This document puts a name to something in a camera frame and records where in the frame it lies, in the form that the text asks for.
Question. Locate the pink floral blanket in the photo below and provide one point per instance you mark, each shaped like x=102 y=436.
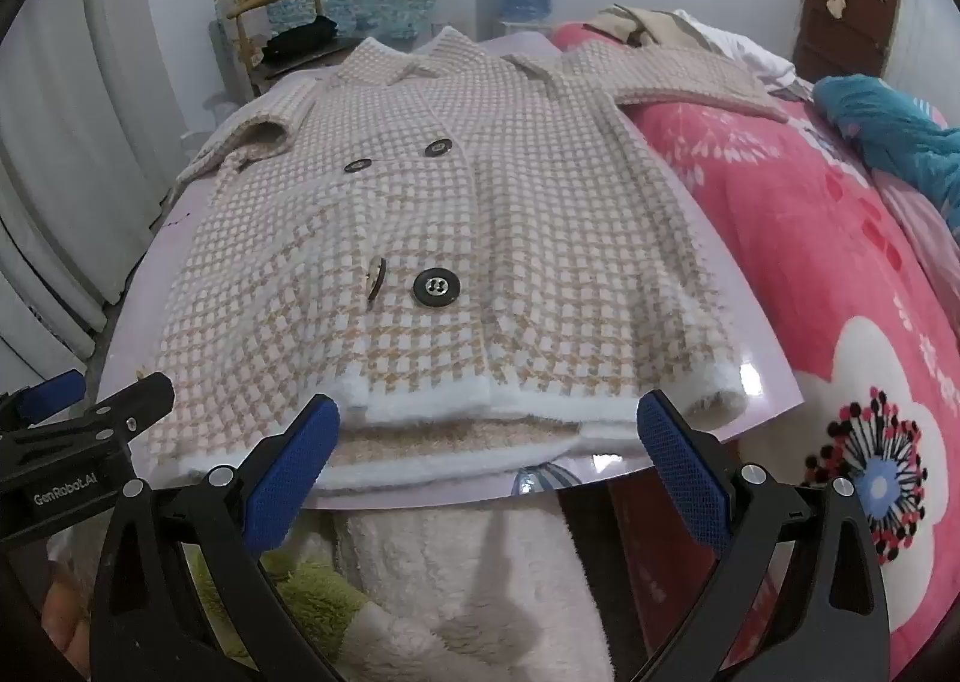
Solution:
x=787 y=239

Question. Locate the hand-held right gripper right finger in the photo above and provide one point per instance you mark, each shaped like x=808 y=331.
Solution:
x=686 y=472

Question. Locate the beige white checked coat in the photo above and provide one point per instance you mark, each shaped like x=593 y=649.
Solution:
x=450 y=217

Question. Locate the white curtain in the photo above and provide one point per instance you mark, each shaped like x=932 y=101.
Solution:
x=75 y=127

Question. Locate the white water dispenser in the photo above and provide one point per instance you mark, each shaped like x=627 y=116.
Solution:
x=527 y=27

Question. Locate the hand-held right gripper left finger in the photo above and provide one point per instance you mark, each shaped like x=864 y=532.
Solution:
x=292 y=479

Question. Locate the pale pink glossy board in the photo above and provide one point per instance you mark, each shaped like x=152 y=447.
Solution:
x=131 y=329

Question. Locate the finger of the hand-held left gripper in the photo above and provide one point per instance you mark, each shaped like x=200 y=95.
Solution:
x=49 y=395
x=142 y=393

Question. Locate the black cloth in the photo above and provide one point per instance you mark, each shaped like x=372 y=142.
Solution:
x=300 y=41

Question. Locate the white cloth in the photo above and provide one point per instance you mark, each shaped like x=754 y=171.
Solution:
x=750 y=56

